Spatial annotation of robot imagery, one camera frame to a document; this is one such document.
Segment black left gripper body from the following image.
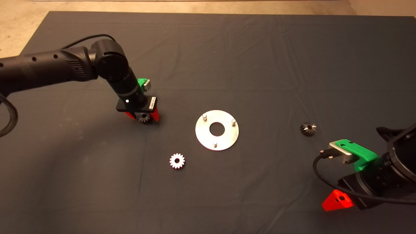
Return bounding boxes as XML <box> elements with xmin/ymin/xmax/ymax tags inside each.
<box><xmin>116</xmin><ymin>89</ymin><xmax>159</xmax><ymax>113</ymax></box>

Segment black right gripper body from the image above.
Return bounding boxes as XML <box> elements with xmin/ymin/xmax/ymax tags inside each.
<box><xmin>338</xmin><ymin>170</ymin><xmax>389</xmax><ymax>210</ymax></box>

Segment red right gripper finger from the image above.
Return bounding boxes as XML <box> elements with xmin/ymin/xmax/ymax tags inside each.
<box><xmin>322</xmin><ymin>189</ymin><xmax>354</xmax><ymax>212</ymax></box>

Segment round metal carrier plate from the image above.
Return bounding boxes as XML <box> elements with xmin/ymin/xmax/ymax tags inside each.
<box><xmin>195</xmin><ymin>110</ymin><xmax>239</xmax><ymax>151</ymax></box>

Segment dark bevel gear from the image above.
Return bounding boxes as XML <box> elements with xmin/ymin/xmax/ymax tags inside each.
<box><xmin>299</xmin><ymin>122</ymin><xmax>317</xmax><ymax>137</ymax></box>

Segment dark grey table cloth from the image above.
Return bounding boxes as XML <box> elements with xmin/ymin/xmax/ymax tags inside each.
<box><xmin>0</xmin><ymin>11</ymin><xmax>416</xmax><ymax>234</ymax></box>

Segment green left camera mount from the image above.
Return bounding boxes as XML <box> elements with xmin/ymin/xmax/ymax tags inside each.
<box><xmin>136</xmin><ymin>78</ymin><xmax>148</xmax><ymax>95</ymax></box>

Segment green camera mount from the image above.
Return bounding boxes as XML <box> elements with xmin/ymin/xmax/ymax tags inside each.
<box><xmin>136</xmin><ymin>78</ymin><xmax>148</xmax><ymax>95</ymax></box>
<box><xmin>336</xmin><ymin>139</ymin><xmax>379</xmax><ymax>172</ymax></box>

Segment green right camera mount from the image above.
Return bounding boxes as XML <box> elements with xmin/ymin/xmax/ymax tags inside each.
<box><xmin>336</xmin><ymin>139</ymin><xmax>379</xmax><ymax>172</ymax></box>

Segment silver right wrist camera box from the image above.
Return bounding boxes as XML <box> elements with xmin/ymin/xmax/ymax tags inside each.
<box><xmin>328</xmin><ymin>141</ymin><xmax>355</xmax><ymax>164</ymax></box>

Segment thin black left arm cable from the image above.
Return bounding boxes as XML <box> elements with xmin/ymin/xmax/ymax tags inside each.
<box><xmin>62</xmin><ymin>34</ymin><xmax>117</xmax><ymax>50</ymax></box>

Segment thick braided black cable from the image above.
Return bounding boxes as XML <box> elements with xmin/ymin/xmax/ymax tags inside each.
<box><xmin>0</xmin><ymin>93</ymin><xmax>19</xmax><ymax>137</ymax></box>

